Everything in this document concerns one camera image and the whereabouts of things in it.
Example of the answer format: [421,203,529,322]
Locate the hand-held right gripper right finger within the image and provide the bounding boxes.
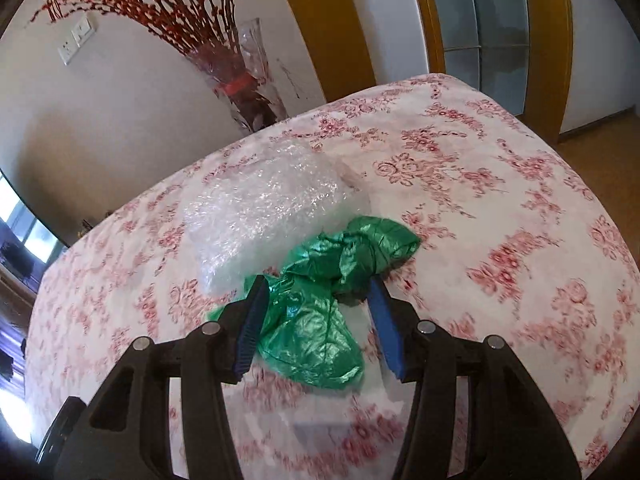
[367,279,583,480]

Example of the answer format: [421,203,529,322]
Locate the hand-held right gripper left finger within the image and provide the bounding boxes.
[54,275,271,480]

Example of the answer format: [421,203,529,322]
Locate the green plastic bag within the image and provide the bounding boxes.
[206,216,422,391]

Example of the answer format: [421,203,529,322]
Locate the clear bubble wrap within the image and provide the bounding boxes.
[182,139,373,297]

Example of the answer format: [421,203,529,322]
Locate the dark television cabinet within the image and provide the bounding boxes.
[0,260,41,411]

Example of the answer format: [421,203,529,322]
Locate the floral pink tablecloth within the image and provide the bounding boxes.
[24,74,640,480]

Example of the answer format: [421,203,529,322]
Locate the flat screen television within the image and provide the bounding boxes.
[0,170,68,266]

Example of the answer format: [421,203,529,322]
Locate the clear glass vase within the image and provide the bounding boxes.
[185,17,288,136]

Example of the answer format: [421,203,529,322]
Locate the red berry branches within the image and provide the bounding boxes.
[30,0,238,58]

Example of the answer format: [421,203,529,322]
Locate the frosted glass sliding door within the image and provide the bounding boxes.
[425,0,531,118]

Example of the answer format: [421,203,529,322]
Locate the wooden door frame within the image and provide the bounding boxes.
[405,0,573,143]

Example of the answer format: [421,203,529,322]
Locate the wooden wall trim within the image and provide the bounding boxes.
[270,0,378,106]

